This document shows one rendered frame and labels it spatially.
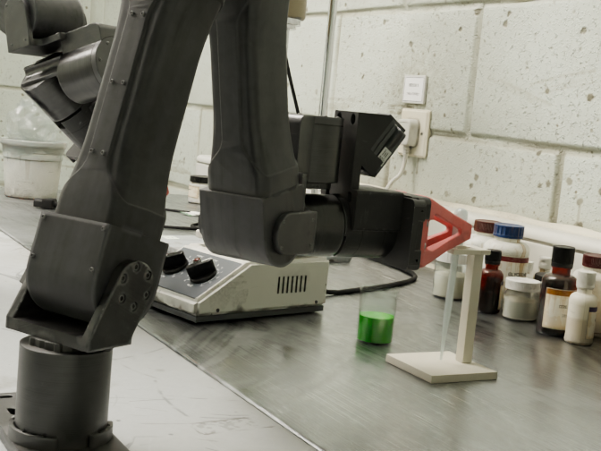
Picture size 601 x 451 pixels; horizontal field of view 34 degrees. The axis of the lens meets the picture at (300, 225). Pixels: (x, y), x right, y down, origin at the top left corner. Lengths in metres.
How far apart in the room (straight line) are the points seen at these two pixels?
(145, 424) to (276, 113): 0.26
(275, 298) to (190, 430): 0.42
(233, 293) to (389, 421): 0.35
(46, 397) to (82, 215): 0.12
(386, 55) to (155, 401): 1.20
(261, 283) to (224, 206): 0.34
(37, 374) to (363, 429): 0.27
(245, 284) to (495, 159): 0.63
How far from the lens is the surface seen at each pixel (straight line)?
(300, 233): 0.82
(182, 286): 1.13
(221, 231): 0.81
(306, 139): 0.85
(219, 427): 0.77
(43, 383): 0.67
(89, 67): 1.01
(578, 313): 1.21
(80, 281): 0.66
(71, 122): 1.09
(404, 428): 0.81
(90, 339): 0.65
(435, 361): 1.01
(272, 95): 0.79
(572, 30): 1.53
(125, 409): 0.80
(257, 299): 1.14
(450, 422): 0.85
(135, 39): 0.70
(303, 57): 2.18
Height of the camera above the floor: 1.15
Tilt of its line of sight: 7 degrees down
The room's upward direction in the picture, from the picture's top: 5 degrees clockwise
